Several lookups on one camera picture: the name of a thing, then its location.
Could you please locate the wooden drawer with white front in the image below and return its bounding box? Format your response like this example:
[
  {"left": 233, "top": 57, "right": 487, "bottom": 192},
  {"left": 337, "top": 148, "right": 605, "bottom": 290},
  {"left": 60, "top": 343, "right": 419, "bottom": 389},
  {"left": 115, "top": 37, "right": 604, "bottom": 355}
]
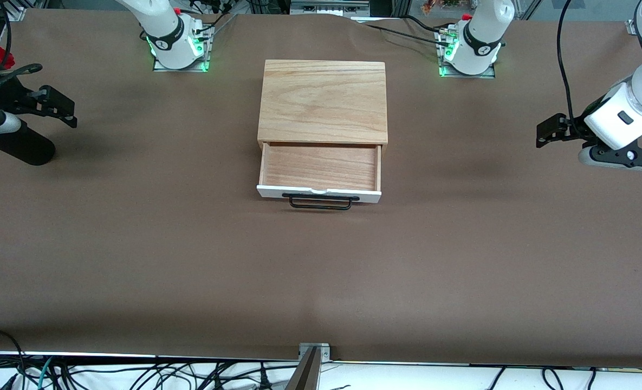
[{"left": 256, "top": 142, "right": 382, "bottom": 204}]

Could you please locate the black metal drawer handle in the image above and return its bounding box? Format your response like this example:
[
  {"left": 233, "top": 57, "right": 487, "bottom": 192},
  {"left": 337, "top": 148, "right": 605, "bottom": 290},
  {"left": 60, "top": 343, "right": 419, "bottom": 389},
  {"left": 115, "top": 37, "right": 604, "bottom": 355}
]
[{"left": 282, "top": 192, "right": 361, "bottom": 211}]

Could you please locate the light wooden drawer cabinet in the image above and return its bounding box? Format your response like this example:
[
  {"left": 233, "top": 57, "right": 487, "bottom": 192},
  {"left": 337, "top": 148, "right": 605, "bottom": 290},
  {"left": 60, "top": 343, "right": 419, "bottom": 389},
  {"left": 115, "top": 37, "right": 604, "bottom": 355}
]
[{"left": 257, "top": 60, "right": 390, "bottom": 158}]

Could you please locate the black cylindrical vase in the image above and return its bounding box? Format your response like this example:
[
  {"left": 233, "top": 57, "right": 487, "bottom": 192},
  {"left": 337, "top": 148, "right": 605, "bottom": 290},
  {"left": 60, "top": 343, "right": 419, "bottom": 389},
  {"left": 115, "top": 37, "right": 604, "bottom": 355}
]
[{"left": 0, "top": 116, "right": 56, "bottom": 166}]

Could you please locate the brown table cover sheet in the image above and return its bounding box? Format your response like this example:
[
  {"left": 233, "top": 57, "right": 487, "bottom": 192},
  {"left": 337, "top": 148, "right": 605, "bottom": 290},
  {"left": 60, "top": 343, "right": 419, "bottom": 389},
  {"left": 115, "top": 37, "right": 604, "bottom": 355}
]
[{"left": 0, "top": 8, "right": 642, "bottom": 365}]

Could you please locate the grey power strip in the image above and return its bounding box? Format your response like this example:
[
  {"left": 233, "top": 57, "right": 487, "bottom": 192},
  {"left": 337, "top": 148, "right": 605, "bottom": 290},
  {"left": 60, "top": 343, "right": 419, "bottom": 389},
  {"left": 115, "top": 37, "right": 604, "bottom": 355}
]
[{"left": 290, "top": 0, "right": 371, "bottom": 16}]

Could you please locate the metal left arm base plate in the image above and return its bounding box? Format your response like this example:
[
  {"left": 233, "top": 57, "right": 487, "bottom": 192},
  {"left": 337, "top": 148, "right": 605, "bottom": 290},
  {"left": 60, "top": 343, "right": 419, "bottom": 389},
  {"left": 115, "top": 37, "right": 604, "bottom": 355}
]
[{"left": 438, "top": 27, "right": 496, "bottom": 80}]

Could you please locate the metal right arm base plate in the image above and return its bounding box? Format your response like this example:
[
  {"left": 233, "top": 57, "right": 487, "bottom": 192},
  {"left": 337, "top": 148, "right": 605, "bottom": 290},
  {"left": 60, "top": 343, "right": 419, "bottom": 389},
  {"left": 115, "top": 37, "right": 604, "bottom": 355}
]
[{"left": 152, "top": 24, "right": 212, "bottom": 73}]

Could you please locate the black left arm base cable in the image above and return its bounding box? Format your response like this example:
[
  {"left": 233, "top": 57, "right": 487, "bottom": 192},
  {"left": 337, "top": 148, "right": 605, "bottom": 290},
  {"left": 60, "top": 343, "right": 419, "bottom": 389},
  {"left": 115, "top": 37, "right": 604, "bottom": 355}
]
[{"left": 353, "top": 15, "right": 454, "bottom": 48}]

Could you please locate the black arm base cable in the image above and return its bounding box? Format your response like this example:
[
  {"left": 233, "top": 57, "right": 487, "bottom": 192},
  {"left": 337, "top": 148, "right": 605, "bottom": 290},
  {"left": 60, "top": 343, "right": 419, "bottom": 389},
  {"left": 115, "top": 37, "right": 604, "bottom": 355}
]
[
  {"left": 353, "top": 15, "right": 454, "bottom": 48},
  {"left": 188, "top": 0, "right": 237, "bottom": 36}
]

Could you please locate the black right arm base cable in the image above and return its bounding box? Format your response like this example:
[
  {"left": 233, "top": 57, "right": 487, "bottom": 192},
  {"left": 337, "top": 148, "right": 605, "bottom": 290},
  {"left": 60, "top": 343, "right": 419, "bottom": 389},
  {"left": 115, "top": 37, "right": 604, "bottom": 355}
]
[{"left": 188, "top": 0, "right": 237, "bottom": 36}]

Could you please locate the black looped floor cable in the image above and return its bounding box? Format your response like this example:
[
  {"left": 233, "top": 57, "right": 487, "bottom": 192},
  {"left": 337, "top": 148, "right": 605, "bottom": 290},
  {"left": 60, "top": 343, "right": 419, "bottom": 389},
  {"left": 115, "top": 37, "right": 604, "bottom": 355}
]
[{"left": 0, "top": 328, "right": 27, "bottom": 390}]

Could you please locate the teal cable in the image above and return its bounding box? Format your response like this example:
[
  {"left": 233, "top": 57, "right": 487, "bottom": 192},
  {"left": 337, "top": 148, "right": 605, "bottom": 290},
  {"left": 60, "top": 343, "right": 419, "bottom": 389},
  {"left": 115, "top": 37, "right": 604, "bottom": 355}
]
[{"left": 35, "top": 356, "right": 54, "bottom": 390}]

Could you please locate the metal table edge bracket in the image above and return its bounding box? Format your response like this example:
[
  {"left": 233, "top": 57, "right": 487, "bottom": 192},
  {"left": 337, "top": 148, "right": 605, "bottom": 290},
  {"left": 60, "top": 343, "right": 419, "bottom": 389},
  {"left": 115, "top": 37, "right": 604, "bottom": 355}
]
[{"left": 298, "top": 342, "right": 332, "bottom": 362}]

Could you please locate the grey angled post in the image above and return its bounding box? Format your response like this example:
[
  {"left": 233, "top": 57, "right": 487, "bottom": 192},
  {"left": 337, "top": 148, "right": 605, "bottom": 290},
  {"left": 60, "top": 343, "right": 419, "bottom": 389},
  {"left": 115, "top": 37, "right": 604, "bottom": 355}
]
[{"left": 283, "top": 347, "right": 322, "bottom": 390}]

